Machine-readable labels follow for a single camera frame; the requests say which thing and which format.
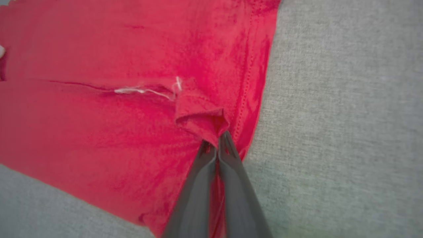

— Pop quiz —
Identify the red and white jersey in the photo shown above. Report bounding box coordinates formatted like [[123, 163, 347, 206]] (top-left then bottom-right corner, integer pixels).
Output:
[[0, 0, 282, 238]]

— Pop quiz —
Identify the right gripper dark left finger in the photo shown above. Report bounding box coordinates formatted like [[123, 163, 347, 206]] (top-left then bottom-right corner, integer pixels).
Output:
[[162, 139, 218, 238]]

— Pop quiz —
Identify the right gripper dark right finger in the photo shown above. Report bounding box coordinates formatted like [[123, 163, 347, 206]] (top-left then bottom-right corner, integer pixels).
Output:
[[216, 131, 273, 238]]

